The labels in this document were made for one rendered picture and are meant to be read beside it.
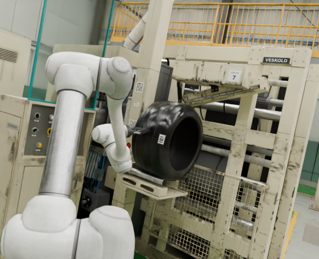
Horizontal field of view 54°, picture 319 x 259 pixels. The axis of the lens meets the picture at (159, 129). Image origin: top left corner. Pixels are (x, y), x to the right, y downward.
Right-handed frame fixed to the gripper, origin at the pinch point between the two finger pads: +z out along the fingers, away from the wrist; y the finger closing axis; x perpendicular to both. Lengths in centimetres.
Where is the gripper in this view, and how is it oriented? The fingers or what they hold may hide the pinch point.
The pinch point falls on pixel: (145, 129)
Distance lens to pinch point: 196.9
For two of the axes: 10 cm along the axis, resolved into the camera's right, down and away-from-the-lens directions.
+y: -7.8, -1.8, 6.0
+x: -1.1, 9.8, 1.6
